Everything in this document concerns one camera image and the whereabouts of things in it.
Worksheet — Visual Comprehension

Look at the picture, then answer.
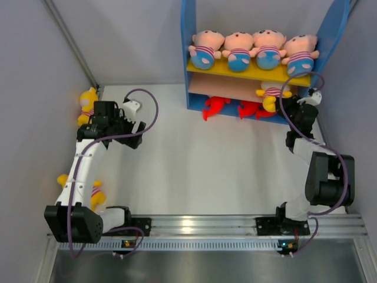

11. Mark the aluminium rail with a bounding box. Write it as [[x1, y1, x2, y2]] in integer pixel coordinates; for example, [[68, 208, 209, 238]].
[[47, 213, 369, 239]]

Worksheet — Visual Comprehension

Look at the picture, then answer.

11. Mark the yellow duck plush striped shirt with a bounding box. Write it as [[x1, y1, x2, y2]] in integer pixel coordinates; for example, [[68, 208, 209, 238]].
[[256, 81, 293, 113]]

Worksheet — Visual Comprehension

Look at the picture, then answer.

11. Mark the metal corner post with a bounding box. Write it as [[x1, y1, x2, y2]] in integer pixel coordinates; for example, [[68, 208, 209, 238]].
[[41, 0, 99, 88]]

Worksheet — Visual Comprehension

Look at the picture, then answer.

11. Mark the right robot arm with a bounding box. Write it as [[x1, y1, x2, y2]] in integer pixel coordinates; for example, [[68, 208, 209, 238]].
[[275, 92, 355, 235]]

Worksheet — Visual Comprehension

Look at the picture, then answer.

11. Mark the boy doll striped shirt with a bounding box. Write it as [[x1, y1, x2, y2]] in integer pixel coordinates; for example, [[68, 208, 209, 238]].
[[252, 29, 286, 70]]

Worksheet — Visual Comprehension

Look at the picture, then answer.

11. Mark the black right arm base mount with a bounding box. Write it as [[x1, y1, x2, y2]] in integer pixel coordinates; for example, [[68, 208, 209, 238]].
[[256, 203, 310, 236]]

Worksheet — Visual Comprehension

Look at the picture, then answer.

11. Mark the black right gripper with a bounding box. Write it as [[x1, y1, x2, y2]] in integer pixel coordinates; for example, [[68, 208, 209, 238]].
[[275, 94, 306, 131]]

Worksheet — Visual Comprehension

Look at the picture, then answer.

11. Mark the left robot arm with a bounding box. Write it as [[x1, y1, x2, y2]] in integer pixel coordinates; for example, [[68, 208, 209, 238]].
[[44, 99, 146, 243]]

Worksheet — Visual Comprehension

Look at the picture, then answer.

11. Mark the perforated grey cable duct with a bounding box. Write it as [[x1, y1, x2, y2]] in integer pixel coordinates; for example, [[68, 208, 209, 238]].
[[72, 237, 297, 252]]

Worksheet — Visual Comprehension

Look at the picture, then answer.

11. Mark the blue yellow toy shelf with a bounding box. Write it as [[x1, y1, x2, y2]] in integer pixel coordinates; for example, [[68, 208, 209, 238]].
[[180, 1, 350, 124]]

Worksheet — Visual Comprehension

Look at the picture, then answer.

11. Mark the yellow duck plush near rail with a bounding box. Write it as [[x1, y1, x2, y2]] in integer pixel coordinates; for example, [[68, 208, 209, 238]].
[[57, 174, 106, 211]]

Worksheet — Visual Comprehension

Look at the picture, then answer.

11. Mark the red shark plush toy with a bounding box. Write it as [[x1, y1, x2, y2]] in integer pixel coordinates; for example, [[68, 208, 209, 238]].
[[202, 96, 231, 121]]

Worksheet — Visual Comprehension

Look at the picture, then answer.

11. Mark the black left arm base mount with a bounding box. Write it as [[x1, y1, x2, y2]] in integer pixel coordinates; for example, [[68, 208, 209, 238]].
[[100, 206, 151, 236]]

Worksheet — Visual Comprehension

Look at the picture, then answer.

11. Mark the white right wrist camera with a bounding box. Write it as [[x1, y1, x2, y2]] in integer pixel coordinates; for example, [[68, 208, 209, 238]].
[[297, 88, 322, 106]]

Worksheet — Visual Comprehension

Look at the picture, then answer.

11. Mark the yellow duck plush in corner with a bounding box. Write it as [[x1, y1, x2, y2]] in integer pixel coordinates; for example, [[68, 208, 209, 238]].
[[77, 87, 98, 127]]

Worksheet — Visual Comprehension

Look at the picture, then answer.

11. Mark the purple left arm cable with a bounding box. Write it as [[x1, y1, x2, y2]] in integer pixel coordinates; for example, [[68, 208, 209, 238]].
[[67, 88, 160, 260]]

